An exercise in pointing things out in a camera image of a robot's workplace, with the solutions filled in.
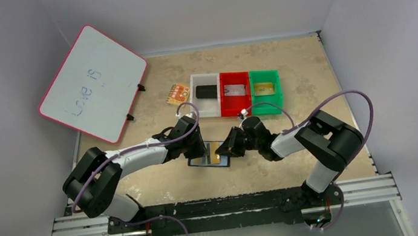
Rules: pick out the orange card pack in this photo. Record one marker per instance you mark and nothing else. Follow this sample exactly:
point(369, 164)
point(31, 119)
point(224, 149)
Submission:
point(178, 94)

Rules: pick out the green plastic bin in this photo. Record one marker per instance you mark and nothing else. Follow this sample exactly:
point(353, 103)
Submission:
point(262, 102)

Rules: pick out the black leather card holder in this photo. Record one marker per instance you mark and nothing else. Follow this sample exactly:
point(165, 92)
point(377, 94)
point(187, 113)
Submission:
point(213, 159)

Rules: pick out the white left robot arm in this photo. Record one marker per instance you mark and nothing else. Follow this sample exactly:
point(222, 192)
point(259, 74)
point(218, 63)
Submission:
point(92, 185)

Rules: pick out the black object in white bin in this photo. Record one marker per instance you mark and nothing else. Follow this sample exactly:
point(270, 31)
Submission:
point(206, 92)

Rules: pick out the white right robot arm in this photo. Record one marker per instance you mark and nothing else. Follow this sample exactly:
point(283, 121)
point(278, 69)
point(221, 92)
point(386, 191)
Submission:
point(332, 142)

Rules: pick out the red plastic bin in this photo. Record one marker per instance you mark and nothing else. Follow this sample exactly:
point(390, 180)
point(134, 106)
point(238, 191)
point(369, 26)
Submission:
point(231, 105)

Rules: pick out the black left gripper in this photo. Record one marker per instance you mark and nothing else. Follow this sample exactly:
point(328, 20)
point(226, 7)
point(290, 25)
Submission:
point(200, 149)

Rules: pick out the clear card in red bin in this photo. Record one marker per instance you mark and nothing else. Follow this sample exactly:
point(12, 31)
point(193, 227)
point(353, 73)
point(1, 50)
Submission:
point(234, 90)

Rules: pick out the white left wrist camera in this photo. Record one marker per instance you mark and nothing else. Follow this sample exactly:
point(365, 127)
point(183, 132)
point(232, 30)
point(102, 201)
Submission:
point(191, 115)

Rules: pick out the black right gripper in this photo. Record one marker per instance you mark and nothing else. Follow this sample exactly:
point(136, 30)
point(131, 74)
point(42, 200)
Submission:
point(236, 142)

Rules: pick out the white plastic bin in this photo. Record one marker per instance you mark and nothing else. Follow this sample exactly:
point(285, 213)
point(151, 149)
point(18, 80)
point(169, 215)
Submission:
point(207, 107)

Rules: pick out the gold card in green bin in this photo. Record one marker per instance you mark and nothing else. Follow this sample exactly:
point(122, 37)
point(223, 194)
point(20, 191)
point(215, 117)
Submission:
point(263, 89)

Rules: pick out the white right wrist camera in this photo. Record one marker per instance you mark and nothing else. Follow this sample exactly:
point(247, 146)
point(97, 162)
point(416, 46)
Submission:
point(243, 114)

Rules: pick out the pink framed whiteboard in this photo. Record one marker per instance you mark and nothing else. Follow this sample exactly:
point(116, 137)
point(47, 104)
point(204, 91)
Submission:
point(95, 88)

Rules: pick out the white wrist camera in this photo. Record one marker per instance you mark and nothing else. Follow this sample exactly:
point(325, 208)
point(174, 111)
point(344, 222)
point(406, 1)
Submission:
point(243, 114)
point(191, 115)

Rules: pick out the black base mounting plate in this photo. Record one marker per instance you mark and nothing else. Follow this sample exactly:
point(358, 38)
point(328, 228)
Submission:
point(290, 206)

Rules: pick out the aluminium rail frame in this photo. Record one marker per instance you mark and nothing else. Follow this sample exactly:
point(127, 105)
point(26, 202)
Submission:
point(368, 189)

